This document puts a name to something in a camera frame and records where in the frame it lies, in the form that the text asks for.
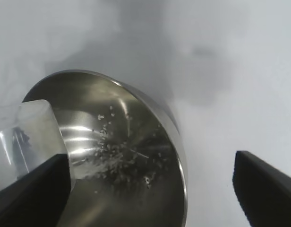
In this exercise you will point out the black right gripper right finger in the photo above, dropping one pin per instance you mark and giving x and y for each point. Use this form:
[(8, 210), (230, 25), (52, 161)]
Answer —
[(266, 196)]

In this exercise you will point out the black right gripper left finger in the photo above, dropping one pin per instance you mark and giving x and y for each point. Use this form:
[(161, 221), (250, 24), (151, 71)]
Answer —
[(29, 201)]

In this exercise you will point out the clear plastic measuring cup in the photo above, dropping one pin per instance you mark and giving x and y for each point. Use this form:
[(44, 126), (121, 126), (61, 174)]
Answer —
[(36, 118)]

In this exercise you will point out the white rice grains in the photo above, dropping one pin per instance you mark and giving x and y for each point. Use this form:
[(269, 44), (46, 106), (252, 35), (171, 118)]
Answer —
[(105, 156)]

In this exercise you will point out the stainless steel mixing bowl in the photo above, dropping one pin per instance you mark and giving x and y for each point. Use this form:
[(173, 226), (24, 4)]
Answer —
[(136, 201)]

